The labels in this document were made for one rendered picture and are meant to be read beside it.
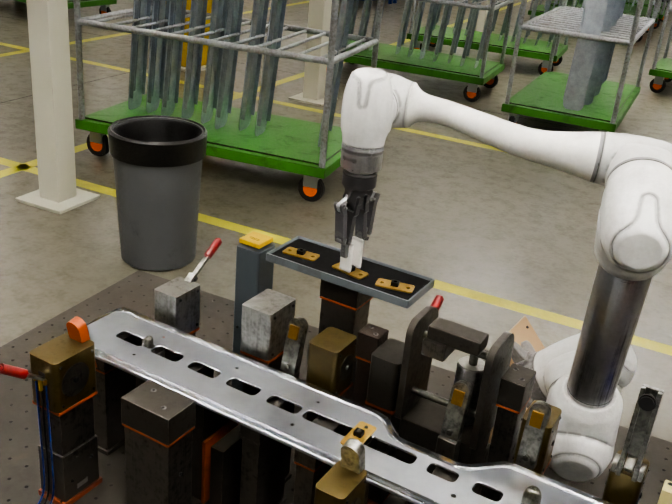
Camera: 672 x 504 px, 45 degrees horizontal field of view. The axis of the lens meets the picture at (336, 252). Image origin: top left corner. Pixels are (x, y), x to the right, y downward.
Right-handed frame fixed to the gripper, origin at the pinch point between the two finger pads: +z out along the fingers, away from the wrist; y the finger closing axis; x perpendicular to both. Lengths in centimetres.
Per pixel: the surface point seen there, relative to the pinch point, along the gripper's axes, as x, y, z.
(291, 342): 1.6, 19.7, 14.5
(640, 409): 70, 4, 3
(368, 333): 14.6, 10.1, 10.1
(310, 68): -423, -449, 89
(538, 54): -364, -790, 93
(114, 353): -26, 45, 20
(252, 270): -24.2, 7.0, 11.1
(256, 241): -24.9, 5.5, 4.1
